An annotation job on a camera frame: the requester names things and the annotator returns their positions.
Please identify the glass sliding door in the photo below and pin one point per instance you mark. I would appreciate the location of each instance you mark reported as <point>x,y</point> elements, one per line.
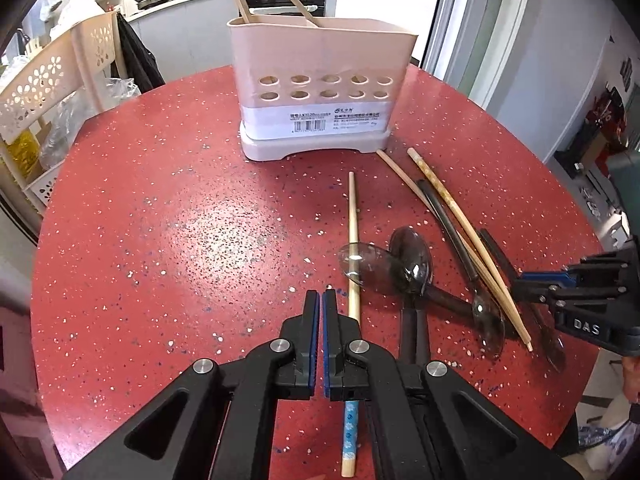
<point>470,20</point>

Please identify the yellow oil bottle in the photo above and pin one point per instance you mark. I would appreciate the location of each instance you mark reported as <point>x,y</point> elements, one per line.
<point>22,155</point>

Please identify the black built-in oven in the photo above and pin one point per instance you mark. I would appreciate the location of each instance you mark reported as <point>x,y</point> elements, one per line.
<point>295,0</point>

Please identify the wooden chopstick brown patterned end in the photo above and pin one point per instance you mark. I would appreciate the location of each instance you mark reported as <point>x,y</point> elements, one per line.
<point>440,195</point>

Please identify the beige flower cutout plastic rack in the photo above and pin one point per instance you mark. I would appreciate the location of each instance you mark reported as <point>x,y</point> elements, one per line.
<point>35,85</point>

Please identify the dark clear plastic spoon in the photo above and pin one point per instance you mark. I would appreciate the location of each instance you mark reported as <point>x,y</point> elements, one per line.
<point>550,350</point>
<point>487,327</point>
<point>414,330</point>
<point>365,272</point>

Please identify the pink plastic utensil holder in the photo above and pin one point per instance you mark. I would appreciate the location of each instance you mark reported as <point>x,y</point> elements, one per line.
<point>310,60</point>

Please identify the wooden chopstick blue patterned end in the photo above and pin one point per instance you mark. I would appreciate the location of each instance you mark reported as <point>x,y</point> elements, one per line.
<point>353,220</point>

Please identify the person's right forearm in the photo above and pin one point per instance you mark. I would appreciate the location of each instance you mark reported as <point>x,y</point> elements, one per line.
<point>634,385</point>

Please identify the black hanging jacket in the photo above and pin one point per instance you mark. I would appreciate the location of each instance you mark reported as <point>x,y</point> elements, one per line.
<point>137,60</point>

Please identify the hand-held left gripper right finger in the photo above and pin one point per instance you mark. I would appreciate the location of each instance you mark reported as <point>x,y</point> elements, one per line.
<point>330,345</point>

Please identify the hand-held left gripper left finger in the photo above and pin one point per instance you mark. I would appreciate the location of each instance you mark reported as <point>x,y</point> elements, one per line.
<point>313,345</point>

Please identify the white plastic bag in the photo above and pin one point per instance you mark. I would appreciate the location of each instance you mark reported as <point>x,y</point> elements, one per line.
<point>50,7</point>

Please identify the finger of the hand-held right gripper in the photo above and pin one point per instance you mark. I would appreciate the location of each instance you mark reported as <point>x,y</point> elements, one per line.
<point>535,292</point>
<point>545,276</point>

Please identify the blue white patterned cloth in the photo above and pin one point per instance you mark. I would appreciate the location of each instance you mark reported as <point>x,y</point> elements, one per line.
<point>607,442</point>

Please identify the clear plastic bag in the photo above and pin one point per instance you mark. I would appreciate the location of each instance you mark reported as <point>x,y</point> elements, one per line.
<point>65,125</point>

